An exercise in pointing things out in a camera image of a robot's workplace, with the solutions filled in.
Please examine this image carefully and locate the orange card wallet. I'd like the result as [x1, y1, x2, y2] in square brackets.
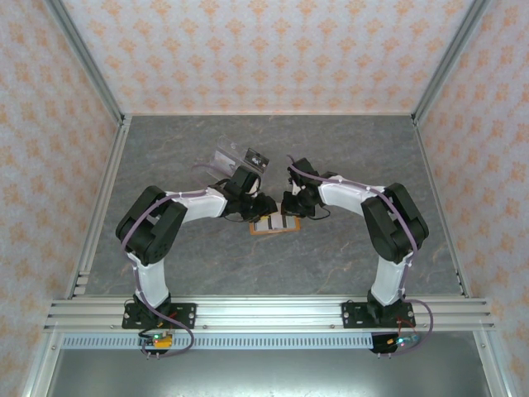
[249, 212, 303, 237]

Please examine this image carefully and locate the black credit card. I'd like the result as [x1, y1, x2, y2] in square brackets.
[243, 147, 271, 175]

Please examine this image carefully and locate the white frosted card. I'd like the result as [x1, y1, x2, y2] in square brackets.
[275, 214, 299, 232]

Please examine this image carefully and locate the aluminium back edge strip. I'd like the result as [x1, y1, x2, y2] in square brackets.
[123, 110, 414, 117]

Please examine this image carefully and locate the grey metal front panel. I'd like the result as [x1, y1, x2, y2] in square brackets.
[45, 348, 493, 397]

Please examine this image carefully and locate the right control board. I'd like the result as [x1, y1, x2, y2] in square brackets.
[371, 332, 422, 356]

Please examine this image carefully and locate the control board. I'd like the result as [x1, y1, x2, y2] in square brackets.
[371, 332, 422, 356]
[138, 330, 174, 351]

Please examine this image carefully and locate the left control board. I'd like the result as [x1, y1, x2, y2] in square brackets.
[138, 330, 174, 351]

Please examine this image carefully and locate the aluminium mounting rail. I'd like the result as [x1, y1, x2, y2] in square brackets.
[43, 294, 496, 332]

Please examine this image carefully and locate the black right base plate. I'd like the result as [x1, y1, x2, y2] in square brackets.
[341, 301, 414, 331]

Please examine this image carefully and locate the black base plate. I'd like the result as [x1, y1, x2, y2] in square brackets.
[122, 303, 198, 331]
[341, 301, 414, 331]

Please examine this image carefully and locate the aluminium floor rail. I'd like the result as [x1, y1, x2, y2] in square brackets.
[65, 115, 134, 299]
[412, 118, 472, 299]

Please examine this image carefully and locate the slotted grey cable duct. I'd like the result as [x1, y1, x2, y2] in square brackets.
[60, 333, 375, 351]

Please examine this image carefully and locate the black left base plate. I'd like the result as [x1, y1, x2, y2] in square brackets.
[122, 303, 198, 331]

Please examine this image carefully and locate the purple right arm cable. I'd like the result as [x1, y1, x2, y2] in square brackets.
[287, 155, 434, 356]

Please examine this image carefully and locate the aluminium frame post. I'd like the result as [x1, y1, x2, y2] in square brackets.
[411, 0, 493, 125]
[43, 0, 127, 125]

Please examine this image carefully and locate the aluminium front frame leg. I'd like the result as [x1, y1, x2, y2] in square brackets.
[20, 330, 63, 397]
[474, 330, 517, 397]

